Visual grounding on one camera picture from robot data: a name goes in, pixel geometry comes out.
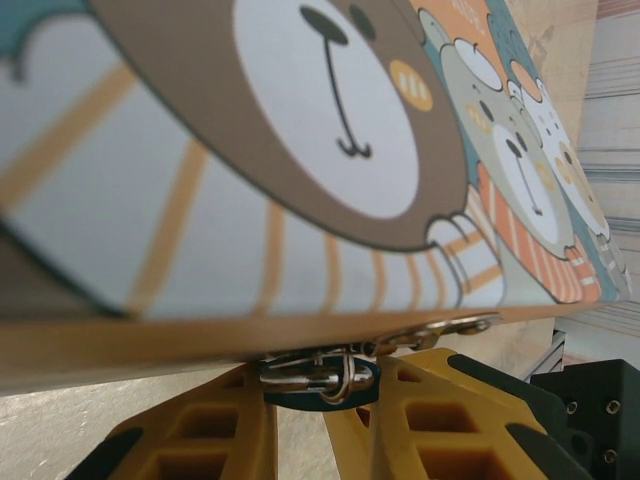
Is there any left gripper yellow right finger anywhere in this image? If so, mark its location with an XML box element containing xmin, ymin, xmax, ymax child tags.
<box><xmin>323</xmin><ymin>347</ymin><xmax>601</xmax><ymax>480</ymax></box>

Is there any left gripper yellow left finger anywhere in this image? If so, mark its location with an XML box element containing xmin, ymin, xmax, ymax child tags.
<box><xmin>74</xmin><ymin>364</ymin><xmax>280</xmax><ymax>480</ymax></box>

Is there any bear print LOVE tin box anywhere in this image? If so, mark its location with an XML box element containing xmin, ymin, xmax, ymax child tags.
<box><xmin>0</xmin><ymin>0</ymin><xmax>634</xmax><ymax>401</ymax></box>

